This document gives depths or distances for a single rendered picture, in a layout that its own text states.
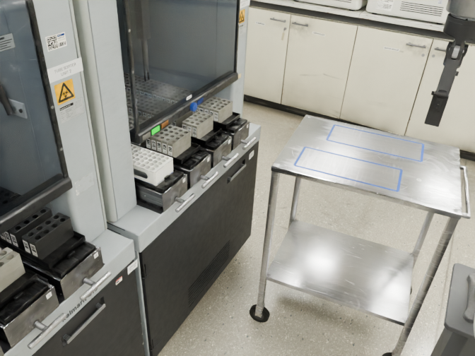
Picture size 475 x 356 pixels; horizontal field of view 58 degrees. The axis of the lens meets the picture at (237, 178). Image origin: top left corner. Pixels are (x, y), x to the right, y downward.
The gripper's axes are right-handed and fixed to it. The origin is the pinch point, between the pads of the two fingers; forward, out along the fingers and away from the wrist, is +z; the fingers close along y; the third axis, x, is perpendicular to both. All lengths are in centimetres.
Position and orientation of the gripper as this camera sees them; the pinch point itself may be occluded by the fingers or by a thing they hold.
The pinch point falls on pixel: (437, 108)
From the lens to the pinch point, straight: 109.0
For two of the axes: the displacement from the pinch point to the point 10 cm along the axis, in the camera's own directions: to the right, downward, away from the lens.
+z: -0.5, 8.3, 5.6
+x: -8.8, -3.0, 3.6
